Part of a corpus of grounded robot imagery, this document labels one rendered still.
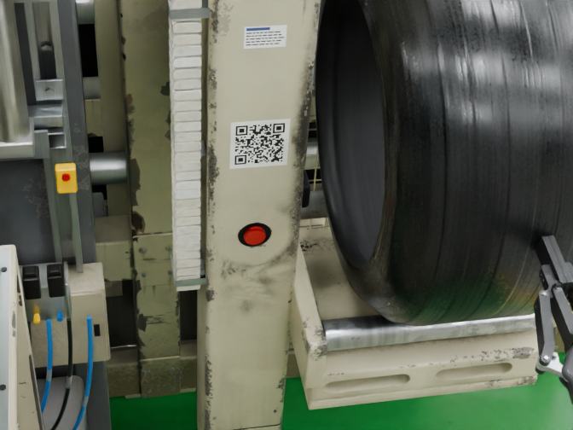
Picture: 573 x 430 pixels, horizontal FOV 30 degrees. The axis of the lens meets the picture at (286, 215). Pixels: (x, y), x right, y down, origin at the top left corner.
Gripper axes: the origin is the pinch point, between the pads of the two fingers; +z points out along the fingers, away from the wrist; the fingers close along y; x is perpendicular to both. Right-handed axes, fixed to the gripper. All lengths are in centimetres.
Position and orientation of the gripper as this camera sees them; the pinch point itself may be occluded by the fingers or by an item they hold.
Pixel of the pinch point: (553, 266)
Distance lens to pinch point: 130.3
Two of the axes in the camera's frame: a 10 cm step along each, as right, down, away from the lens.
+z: -1.7, -7.7, 6.2
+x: -0.8, 6.4, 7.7
